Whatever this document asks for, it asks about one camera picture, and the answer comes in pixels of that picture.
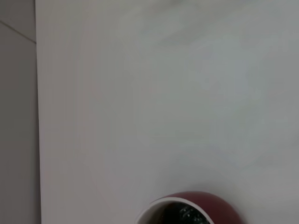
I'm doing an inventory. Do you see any red ceramic mug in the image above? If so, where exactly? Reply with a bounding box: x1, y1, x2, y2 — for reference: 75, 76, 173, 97
135, 190, 246, 224

